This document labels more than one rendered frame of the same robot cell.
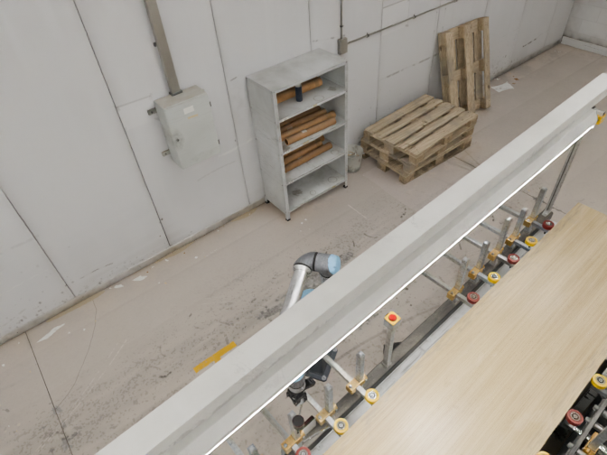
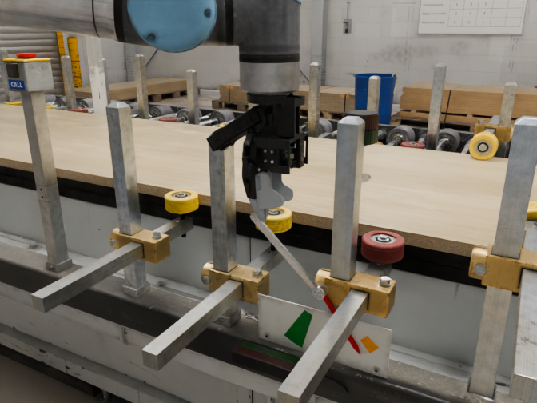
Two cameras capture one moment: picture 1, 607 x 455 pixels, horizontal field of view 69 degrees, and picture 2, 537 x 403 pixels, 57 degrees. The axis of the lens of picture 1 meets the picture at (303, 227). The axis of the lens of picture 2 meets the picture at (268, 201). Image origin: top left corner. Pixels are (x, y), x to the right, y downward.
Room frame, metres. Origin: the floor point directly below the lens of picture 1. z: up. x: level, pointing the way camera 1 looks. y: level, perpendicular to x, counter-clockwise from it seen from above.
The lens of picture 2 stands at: (1.41, 0.80, 1.29)
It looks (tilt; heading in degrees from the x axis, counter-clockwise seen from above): 20 degrees down; 246
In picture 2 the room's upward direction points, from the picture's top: straight up
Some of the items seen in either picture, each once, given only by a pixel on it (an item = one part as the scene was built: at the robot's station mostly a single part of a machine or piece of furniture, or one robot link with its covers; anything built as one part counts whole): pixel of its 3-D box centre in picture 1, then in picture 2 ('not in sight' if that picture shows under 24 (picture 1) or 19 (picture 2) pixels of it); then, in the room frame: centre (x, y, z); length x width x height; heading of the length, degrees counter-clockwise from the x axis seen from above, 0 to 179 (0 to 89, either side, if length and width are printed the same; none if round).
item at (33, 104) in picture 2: (388, 345); (45, 184); (1.44, -0.46, 0.93); 0.05 x 0.05 x 0.45; 38
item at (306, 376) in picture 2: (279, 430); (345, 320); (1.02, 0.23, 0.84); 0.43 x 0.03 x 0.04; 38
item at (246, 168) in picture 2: not in sight; (253, 170); (1.13, 0.10, 1.07); 0.05 x 0.02 x 0.09; 38
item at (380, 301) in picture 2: (294, 441); (354, 289); (0.96, 0.15, 0.85); 0.13 x 0.06 x 0.05; 128
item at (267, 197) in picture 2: not in sight; (268, 199); (1.11, 0.12, 1.03); 0.06 x 0.03 x 0.09; 128
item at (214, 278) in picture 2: (326, 413); (235, 280); (1.11, -0.04, 0.80); 0.13 x 0.06 x 0.05; 128
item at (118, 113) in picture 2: (359, 375); (129, 211); (1.28, -0.26, 0.90); 0.03 x 0.03 x 0.48; 38
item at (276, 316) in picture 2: (298, 437); (320, 334); (1.01, 0.13, 0.75); 0.26 x 0.01 x 0.10; 128
